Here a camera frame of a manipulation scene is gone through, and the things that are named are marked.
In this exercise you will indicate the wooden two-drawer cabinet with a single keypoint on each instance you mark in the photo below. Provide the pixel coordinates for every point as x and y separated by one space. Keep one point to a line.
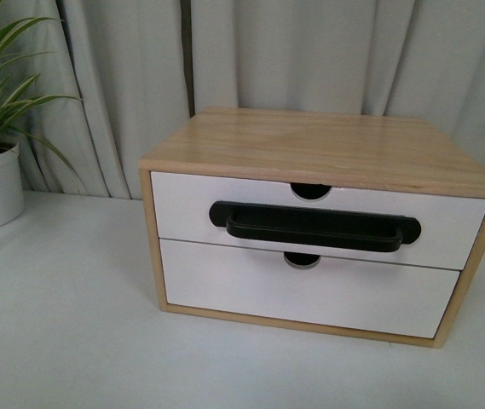
313 153

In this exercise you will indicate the black drawer handle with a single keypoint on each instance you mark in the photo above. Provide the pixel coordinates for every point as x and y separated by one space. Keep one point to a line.
306 226

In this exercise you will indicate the white drawer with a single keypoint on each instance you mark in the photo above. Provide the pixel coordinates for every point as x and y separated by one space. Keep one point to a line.
449 225
368 296

